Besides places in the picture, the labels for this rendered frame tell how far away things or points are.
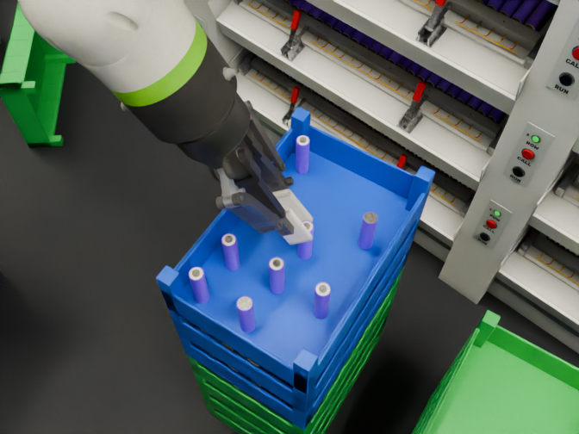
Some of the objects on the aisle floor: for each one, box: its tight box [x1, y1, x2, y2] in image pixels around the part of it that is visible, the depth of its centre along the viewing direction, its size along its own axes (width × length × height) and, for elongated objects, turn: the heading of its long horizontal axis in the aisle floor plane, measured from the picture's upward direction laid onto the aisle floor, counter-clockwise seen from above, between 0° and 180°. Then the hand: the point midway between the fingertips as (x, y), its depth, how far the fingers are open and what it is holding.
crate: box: [0, 3, 76, 148], centre depth 150 cm, size 8×30×20 cm, turn 4°
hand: (289, 216), depth 73 cm, fingers closed, pressing on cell
